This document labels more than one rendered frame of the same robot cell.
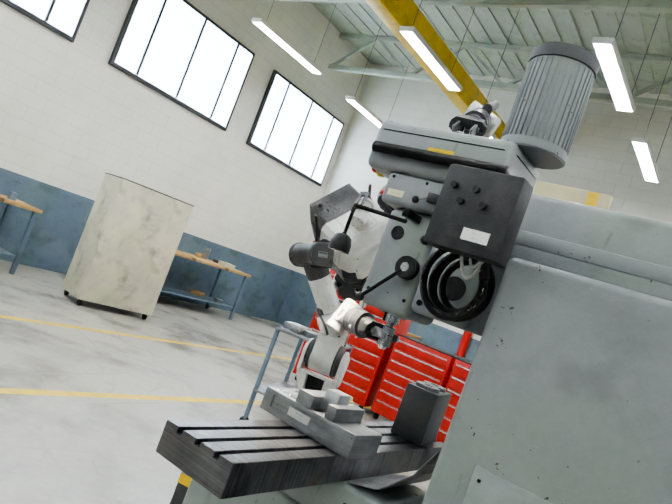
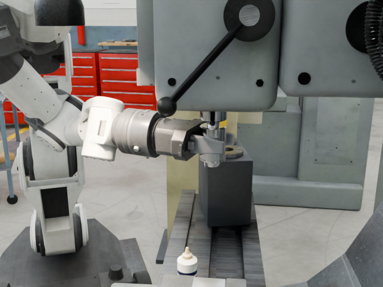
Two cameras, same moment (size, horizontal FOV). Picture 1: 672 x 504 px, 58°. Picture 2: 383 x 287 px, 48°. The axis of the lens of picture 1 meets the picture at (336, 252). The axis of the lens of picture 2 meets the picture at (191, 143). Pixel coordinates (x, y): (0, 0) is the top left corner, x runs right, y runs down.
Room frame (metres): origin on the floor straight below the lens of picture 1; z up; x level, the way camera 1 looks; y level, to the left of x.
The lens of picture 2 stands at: (1.31, 0.17, 1.46)
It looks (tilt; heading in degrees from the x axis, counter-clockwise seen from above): 17 degrees down; 329
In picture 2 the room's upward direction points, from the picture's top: straight up
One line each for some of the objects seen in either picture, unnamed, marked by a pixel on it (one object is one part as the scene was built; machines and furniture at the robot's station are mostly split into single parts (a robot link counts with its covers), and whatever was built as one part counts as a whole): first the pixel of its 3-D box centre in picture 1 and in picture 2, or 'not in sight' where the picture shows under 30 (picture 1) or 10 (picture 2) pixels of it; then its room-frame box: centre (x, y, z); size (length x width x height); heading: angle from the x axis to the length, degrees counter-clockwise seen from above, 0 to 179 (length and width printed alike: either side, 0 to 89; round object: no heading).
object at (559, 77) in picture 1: (548, 107); not in sight; (1.79, -0.44, 2.05); 0.20 x 0.20 x 0.32
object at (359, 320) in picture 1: (368, 327); (167, 136); (2.00, -0.19, 1.24); 0.13 x 0.12 x 0.10; 126
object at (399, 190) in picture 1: (445, 207); not in sight; (1.91, -0.27, 1.68); 0.34 x 0.24 x 0.10; 55
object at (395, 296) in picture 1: (412, 267); (218, 5); (1.93, -0.24, 1.47); 0.21 x 0.19 x 0.32; 145
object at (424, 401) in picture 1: (422, 410); (223, 177); (2.28, -0.51, 1.00); 0.22 x 0.12 x 0.20; 155
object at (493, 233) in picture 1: (476, 214); not in sight; (1.48, -0.29, 1.62); 0.20 x 0.09 x 0.21; 55
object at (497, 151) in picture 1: (451, 167); not in sight; (1.92, -0.25, 1.81); 0.47 x 0.26 x 0.16; 55
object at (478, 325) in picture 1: (465, 284); (337, 5); (1.82, -0.40, 1.47); 0.24 x 0.19 x 0.26; 145
